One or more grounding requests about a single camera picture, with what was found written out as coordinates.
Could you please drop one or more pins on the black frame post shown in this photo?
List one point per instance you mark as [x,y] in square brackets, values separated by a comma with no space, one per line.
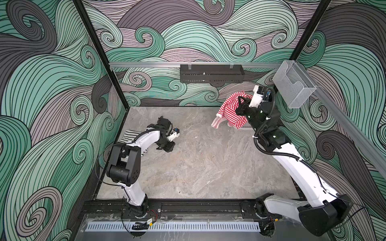
[99,49]
[310,29]

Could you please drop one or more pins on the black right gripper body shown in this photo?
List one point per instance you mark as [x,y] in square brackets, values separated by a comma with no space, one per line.
[251,115]

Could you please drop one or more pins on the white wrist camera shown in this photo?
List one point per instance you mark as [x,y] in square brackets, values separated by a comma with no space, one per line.
[260,94]
[174,134]

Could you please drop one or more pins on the black frame post left rear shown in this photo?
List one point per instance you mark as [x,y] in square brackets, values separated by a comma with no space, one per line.
[99,49]

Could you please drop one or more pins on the black frame post right rear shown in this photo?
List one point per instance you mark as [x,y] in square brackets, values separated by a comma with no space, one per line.
[310,29]

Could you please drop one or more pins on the clear plastic wall bin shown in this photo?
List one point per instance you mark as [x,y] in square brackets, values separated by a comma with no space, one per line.
[294,83]

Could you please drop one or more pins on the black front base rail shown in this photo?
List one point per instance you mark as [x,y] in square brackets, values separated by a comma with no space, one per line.
[166,208]

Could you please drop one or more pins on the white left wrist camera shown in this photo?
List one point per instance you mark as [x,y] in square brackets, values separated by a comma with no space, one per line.
[174,134]

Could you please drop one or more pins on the white slotted cable duct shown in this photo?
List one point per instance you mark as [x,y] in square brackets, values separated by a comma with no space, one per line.
[176,227]

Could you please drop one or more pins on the black white striped tank top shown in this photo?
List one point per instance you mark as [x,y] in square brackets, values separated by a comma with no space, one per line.
[129,136]

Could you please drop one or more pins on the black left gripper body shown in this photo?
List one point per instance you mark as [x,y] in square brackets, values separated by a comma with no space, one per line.
[166,145]

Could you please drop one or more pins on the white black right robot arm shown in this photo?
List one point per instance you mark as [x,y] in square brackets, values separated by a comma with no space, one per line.
[323,207]

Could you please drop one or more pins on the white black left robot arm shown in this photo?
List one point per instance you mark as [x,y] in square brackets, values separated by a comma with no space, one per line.
[124,166]

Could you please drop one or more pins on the aluminium rail back wall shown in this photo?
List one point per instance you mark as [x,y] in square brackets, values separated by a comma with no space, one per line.
[152,64]

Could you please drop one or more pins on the aluminium rail wall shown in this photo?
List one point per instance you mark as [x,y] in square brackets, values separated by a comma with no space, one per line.
[152,64]
[362,141]

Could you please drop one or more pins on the aluminium rail right wall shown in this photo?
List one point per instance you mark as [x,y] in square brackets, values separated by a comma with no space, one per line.
[362,141]

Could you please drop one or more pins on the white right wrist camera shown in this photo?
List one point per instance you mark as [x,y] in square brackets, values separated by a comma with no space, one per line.
[260,94]

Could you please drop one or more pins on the red white striped tank top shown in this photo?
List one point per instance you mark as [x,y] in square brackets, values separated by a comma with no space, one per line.
[227,112]

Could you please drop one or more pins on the black wall shelf tray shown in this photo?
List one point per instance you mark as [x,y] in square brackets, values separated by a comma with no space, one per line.
[211,73]

